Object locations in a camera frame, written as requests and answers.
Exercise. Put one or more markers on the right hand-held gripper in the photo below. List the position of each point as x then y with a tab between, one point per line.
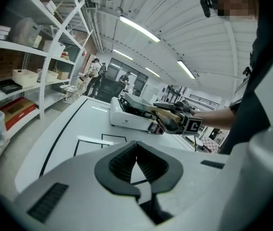
193	125

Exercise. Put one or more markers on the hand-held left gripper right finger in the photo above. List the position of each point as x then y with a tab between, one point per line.
194	182

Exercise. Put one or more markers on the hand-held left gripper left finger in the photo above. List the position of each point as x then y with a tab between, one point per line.
78	189

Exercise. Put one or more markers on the white portable gas stove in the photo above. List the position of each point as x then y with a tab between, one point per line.
122	119

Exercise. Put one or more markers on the person's right forearm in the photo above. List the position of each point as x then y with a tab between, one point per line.
215	119

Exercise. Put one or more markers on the checkered cloth stool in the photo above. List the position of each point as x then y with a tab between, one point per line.
209	144

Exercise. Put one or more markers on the ceiling tube light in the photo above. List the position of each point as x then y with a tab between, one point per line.
186	69
122	54
139	28
152	72

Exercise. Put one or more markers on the black mesh office chair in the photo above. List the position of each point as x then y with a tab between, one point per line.
108	90

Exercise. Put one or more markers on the red and orange flat box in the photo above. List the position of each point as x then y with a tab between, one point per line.
16	113

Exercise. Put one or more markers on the person's black clothing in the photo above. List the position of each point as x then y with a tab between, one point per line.
266	68

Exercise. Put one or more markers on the brown cardboard box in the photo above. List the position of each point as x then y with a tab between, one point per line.
63	74

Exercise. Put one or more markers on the white metal shelving unit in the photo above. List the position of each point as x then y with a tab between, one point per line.
42	80

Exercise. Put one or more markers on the cream plastic bin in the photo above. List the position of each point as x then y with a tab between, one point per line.
24	78
48	76

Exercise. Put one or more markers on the colourful toys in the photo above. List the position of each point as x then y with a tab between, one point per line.
65	55

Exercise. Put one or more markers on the black tray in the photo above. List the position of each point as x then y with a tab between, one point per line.
8	86

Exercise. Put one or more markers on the person's head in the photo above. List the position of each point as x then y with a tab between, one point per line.
237	3

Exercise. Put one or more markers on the black head camera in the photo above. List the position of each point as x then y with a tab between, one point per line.
206	6

